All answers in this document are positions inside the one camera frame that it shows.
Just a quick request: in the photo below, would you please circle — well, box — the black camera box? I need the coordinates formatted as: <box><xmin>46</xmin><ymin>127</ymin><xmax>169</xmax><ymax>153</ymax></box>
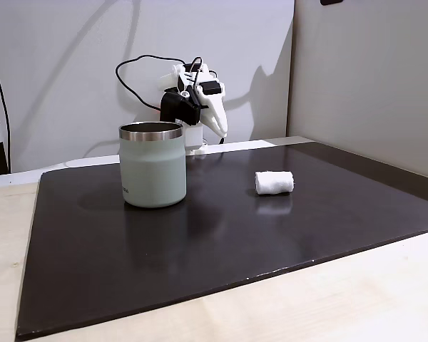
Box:
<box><xmin>159</xmin><ymin>88</ymin><xmax>202</xmax><ymax>127</ymax></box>

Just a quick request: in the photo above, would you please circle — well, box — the black table mat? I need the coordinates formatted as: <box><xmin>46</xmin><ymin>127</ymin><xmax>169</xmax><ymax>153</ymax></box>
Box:
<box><xmin>15</xmin><ymin>141</ymin><xmax>428</xmax><ymax>340</ymax></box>

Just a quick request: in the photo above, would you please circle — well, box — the white gauze roll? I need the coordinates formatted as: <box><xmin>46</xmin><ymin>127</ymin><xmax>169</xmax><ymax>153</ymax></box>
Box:
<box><xmin>254</xmin><ymin>170</ymin><xmax>296</xmax><ymax>196</ymax></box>

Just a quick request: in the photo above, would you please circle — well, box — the black camera cable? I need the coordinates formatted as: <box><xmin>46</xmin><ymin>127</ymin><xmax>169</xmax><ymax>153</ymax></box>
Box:
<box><xmin>114</xmin><ymin>54</ymin><xmax>205</xmax><ymax>112</ymax></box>

